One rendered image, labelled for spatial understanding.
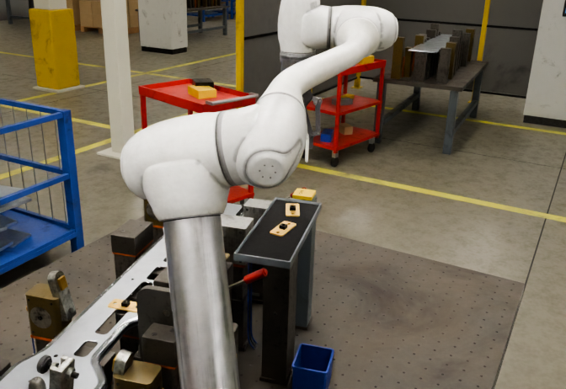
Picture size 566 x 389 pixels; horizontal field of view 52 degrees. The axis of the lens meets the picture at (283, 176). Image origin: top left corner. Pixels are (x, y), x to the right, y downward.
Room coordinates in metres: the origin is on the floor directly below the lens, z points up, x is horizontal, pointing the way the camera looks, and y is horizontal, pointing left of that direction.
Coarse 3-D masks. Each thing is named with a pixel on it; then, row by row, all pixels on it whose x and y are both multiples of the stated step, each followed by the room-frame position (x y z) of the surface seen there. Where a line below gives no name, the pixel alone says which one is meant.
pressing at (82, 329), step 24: (144, 264) 1.46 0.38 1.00; (120, 288) 1.33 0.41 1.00; (96, 312) 1.21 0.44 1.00; (72, 336) 1.12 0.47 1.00; (96, 336) 1.12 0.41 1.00; (120, 336) 1.13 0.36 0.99; (24, 360) 1.03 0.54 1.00; (96, 360) 1.03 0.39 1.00; (0, 384) 0.95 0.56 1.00; (24, 384) 0.96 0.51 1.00; (48, 384) 0.96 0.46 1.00; (96, 384) 0.96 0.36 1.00
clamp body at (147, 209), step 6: (144, 204) 1.84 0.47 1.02; (144, 210) 1.84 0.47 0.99; (150, 210) 1.83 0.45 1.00; (150, 216) 1.83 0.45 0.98; (156, 222) 1.83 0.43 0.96; (162, 222) 1.82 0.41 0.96; (156, 228) 1.83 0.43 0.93; (162, 228) 1.83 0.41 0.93; (156, 234) 1.83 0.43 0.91; (162, 234) 1.83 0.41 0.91; (156, 240) 1.84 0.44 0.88
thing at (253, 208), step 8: (248, 200) 1.80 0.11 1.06; (256, 200) 1.80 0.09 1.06; (264, 200) 1.80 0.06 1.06; (248, 208) 1.75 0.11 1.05; (256, 208) 1.74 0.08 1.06; (264, 208) 1.74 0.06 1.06; (248, 216) 1.75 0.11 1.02; (256, 216) 1.74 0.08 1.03; (256, 264) 1.75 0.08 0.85; (256, 280) 1.75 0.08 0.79; (256, 288) 1.75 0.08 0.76; (256, 296) 1.75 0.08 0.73
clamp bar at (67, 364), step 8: (40, 360) 0.76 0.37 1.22; (48, 360) 0.76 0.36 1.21; (64, 360) 0.76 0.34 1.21; (72, 360) 0.76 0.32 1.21; (40, 368) 0.75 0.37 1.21; (48, 368) 0.76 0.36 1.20; (56, 368) 0.74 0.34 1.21; (64, 368) 0.74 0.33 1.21; (72, 368) 0.76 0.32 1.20; (56, 376) 0.74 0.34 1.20; (64, 376) 0.74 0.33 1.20; (72, 376) 0.74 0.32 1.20; (56, 384) 0.74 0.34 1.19; (64, 384) 0.74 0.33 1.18; (72, 384) 0.77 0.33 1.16
